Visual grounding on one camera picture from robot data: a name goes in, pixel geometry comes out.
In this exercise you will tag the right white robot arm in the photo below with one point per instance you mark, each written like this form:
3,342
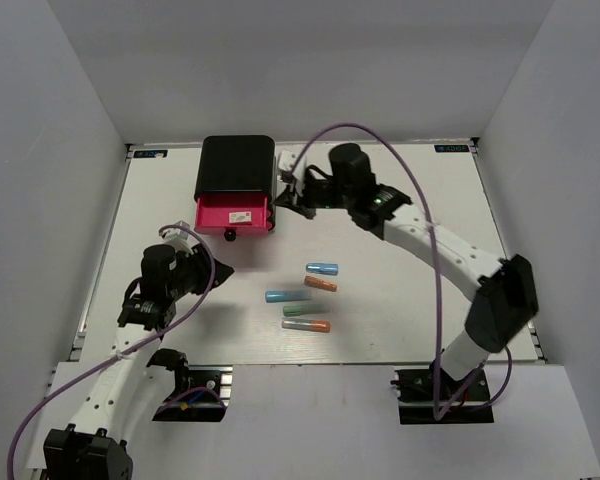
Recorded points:
501,291

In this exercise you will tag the right blue corner label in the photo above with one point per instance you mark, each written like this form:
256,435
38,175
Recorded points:
451,148

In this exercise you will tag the blue pen refill tube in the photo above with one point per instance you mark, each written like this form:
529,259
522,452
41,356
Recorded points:
322,268

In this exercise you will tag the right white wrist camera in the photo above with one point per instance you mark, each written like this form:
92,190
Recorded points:
287,173

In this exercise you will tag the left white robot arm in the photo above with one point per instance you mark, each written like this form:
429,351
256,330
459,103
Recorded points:
143,375

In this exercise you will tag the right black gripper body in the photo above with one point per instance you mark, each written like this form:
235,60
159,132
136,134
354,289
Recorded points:
325,193

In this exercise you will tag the black drawer cabinet shell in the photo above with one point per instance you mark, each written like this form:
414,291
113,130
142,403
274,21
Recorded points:
238,163

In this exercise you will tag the white eraser with red label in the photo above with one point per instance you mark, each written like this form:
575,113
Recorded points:
240,217

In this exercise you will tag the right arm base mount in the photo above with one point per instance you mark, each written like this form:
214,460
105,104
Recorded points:
415,387

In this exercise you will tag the clear tube orange cap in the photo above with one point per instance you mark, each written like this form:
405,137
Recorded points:
306,325

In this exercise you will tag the light blue clear tube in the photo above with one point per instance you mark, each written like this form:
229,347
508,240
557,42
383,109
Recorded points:
283,296

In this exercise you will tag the pink top drawer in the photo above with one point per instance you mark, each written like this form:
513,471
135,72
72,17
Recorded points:
212,214

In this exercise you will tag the green clear tube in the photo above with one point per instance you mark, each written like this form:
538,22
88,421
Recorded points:
304,309

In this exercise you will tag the orange pen refill tube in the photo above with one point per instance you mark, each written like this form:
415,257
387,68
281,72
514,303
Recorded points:
321,284

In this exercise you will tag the blue corner label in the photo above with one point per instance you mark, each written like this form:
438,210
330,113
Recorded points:
150,154
451,148

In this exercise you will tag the left blue corner label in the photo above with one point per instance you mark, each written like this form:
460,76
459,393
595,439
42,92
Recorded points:
150,154

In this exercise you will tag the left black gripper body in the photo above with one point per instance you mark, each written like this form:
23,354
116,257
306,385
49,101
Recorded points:
194,274

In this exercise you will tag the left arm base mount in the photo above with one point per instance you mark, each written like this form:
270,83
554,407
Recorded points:
204,400

